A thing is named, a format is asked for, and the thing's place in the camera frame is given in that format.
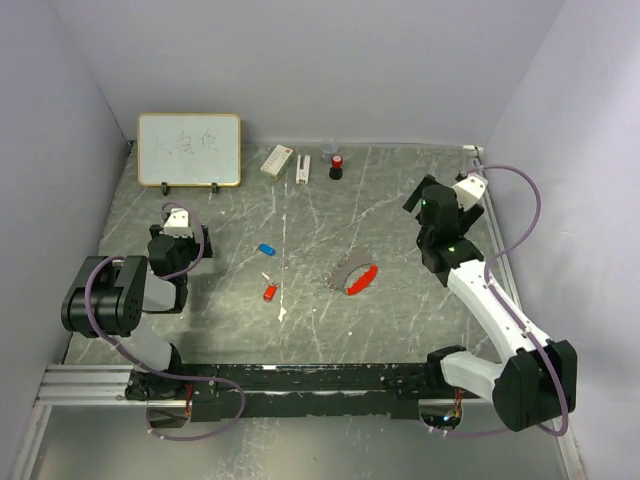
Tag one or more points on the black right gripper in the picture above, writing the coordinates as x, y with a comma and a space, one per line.
465, 218

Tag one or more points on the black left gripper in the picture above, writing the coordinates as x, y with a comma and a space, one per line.
195, 245

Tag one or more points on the grey keyring holder red handle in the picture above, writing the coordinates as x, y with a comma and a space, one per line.
353, 273

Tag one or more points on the red tagged key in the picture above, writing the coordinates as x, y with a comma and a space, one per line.
271, 287

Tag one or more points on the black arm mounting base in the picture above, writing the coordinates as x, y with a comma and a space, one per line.
396, 390

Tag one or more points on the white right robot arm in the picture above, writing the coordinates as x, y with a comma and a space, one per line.
535, 379

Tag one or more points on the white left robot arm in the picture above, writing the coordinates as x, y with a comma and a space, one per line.
109, 295

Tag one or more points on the blue tagged key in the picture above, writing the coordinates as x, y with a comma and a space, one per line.
266, 249

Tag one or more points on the red and black stamp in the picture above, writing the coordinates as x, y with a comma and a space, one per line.
336, 167

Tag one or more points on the clear plastic cup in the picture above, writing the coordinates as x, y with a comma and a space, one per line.
329, 148

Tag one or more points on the white and green carton box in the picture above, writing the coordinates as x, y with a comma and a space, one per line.
276, 162

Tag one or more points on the white stapler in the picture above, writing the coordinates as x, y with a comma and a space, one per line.
303, 169

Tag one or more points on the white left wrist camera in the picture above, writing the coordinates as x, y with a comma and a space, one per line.
178, 224

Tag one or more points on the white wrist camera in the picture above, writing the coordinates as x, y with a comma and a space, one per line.
469, 191
178, 224

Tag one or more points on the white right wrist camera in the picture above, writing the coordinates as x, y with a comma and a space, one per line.
469, 191

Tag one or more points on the small whiteboard with yellow frame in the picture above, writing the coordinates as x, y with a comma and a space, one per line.
188, 149

